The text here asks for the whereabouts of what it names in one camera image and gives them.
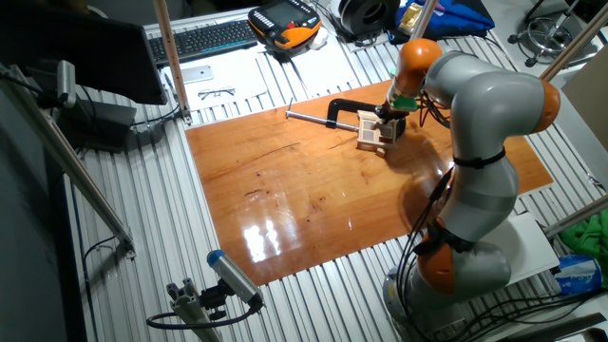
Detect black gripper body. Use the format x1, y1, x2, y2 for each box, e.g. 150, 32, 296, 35
374, 104, 410, 123

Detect miniature wooden sliding window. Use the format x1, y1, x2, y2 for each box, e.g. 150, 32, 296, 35
355, 109, 400, 153

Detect black C-clamp with steel screw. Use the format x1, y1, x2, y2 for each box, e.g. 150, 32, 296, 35
284, 97, 409, 143

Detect white paper sheet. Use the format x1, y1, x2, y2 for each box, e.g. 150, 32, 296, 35
160, 49, 271, 114
283, 40, 358, 92

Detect yellow bag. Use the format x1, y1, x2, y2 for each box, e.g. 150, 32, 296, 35
397, 2, 425, 37

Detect black filament spool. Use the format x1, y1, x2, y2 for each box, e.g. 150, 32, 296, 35
337, 0, 403, 45

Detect large wooden board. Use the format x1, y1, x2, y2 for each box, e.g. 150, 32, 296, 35
184, 79, 556, 288

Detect blue cloth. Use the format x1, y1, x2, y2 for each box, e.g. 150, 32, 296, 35
395, 0, 496, 43

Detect black orange teach pendant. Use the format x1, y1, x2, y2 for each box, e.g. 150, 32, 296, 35
246, 0, 324, 54

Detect black eyeglasses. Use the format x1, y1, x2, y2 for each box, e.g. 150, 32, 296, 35
197, 86, 238, 102

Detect white flat box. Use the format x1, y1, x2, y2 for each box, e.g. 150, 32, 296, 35
474, 212, 561, 292

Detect chrome stool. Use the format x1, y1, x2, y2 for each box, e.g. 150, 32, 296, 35
506, 0, 600, 68

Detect silver smartphone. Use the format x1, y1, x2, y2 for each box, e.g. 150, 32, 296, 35
180, 65, 215, 86

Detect beige panel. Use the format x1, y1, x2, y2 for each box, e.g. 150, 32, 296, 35
561, 45, 608, 153

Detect black keyboard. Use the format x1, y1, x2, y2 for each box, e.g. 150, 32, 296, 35
147, 18, 260, 67

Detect green cloth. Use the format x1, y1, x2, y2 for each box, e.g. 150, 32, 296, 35
559, 213, 608, 290

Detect blue white tissue pack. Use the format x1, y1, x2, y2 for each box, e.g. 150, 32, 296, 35
553, 254, 604, 296

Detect dark grey box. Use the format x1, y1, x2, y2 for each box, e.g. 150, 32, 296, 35
55, 97, 139, 154

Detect silver webcam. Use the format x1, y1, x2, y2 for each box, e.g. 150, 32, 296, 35
55, 59, 78, 109

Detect black monitor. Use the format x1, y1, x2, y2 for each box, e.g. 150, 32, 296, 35
0, 2, 168, 106

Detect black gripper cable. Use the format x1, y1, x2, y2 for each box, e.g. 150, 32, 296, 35
416, 92, 452, 130

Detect thick black cable with plug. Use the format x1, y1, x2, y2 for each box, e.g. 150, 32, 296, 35
394, 165, 455, 342

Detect black velcro strap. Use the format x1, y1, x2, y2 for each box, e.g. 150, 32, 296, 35
452, 147, 507, 170
412, 221, 476, 257

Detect aluminium frame post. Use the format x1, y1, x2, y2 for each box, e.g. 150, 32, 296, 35
0, 64, 138, 260
543, 193, 608, 239
152, 0, 193, 125
410, 0, 439, 41
540, 3, 608, 83

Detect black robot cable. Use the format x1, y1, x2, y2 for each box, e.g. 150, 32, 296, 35
394, 199, 443, 333

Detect silver depth camera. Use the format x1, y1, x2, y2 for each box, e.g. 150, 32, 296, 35
206, 249, 265, 310

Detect aluminium camera mount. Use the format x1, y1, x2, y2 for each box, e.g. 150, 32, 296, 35
165, 277, 229, 342

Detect black camera cable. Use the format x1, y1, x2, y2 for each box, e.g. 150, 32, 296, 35
145, 298, 260, 332

